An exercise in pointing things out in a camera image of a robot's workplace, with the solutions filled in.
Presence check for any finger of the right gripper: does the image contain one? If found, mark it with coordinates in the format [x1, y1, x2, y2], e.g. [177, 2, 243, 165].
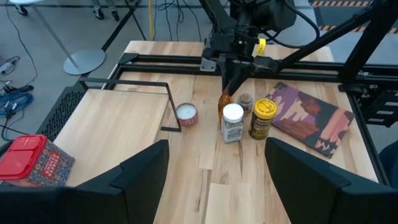
[231, 67, 249, 96]
[222, 67, 234, 96]

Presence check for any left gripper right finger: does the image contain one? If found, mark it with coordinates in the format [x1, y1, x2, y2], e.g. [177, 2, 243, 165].
[264, 137, 398, 224]

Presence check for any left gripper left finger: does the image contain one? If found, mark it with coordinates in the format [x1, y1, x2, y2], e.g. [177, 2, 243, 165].
[60, 139, 170, 224]

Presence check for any orange spice pouch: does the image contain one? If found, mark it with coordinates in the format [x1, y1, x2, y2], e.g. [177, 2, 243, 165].
[217, 90, 234, 125]

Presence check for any small glass jar cork lid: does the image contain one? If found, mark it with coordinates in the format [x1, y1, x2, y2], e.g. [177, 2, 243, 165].
[238, 93, 254, 118]

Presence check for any bagel seasoning jar white lid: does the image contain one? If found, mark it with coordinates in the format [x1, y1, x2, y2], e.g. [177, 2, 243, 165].
[220, 103, 245, 144]

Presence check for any chili onion jar yellow lid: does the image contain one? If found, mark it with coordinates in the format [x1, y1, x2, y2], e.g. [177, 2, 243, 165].
[248, 98, 277, 140]

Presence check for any smoked paprika tin red lid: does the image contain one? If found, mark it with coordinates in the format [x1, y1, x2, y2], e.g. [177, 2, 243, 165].
[0, 134, 75, 187]

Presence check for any silver mounting plate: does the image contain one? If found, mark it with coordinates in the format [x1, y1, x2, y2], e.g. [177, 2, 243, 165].
[200, 57, 218, 72]

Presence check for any book with colourful landscape cover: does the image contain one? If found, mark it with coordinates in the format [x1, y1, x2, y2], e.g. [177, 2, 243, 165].
[266, 82, 356, 159]

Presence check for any black perforated floor panel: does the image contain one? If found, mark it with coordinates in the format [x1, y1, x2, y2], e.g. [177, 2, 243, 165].
[35, 83, 88, 144]

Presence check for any black side cart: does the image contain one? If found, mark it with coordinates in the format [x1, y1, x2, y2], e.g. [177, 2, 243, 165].
[354, 83, 398, 128]

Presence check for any grey floor lamp stand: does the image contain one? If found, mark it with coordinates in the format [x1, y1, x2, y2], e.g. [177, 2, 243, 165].
[9, 0, 106, 76]

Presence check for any person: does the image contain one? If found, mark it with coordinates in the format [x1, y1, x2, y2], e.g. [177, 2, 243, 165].
[91, 0, 121, 22]

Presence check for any yellow cable tag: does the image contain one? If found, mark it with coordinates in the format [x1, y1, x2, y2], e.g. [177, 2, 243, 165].
[257, 37, 267, 56]

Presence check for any wooden shelf riser black frame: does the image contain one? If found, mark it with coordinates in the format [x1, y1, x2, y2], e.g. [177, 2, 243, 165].
[52, 77, 183, 188]

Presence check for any yellow floor cable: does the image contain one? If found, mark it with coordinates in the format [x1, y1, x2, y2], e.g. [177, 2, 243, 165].
[147, 0, 155, 41]

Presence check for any blue cable coil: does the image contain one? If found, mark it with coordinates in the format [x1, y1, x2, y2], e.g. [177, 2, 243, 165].
[0, 91, 34, 118]

